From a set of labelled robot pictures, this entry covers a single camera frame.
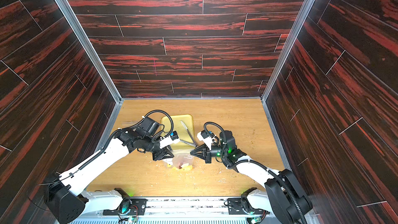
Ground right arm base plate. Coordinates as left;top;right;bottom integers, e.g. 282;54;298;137
224;198;269;215

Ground metal tongs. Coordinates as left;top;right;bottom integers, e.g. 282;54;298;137
178;120;197;148

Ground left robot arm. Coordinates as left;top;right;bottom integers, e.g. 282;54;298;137
44;111;180;224

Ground yellow tray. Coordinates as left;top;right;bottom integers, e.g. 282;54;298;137
170;114;194;150

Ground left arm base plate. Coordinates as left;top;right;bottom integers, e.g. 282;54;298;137
103;198;147;216

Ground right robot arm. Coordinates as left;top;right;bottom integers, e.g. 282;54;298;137
190;121;313;224

